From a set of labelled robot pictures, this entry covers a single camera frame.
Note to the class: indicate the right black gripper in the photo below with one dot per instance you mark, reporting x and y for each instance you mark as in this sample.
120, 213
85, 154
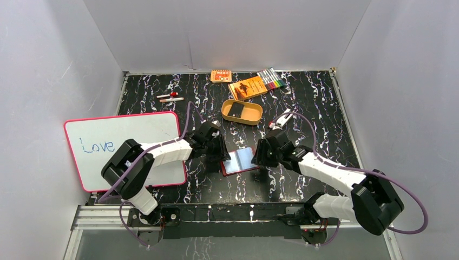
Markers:
260, 157

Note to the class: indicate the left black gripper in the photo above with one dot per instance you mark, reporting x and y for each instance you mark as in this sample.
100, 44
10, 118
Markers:
220, 150

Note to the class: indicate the red card holder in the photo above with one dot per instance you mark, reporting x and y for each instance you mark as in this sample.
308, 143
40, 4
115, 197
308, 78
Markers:
240, 161

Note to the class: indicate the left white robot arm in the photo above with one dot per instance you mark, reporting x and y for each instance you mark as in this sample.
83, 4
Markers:
127, 170

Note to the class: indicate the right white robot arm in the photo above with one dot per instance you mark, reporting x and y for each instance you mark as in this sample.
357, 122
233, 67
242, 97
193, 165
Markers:
368, 199

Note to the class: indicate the black credit card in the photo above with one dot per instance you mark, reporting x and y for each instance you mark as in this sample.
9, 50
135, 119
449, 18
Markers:
236, 110

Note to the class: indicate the small orange card box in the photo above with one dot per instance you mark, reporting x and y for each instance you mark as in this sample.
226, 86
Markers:
221, 76

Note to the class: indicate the yellow oval tray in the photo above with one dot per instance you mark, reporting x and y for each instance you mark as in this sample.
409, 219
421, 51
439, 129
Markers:
251, 114

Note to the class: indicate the orange book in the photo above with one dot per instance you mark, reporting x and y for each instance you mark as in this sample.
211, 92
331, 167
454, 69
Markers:
249, 88

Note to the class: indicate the orange white marker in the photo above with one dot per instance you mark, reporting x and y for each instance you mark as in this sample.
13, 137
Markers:
171, 99

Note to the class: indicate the coloured marker set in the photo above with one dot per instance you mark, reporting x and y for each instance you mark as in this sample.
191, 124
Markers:
271, 79

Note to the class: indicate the pink framed whiteboard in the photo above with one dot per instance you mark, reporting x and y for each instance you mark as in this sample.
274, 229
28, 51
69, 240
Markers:
94, 141

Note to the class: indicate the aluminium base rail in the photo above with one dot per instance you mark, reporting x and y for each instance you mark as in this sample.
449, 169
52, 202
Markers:
176, 221

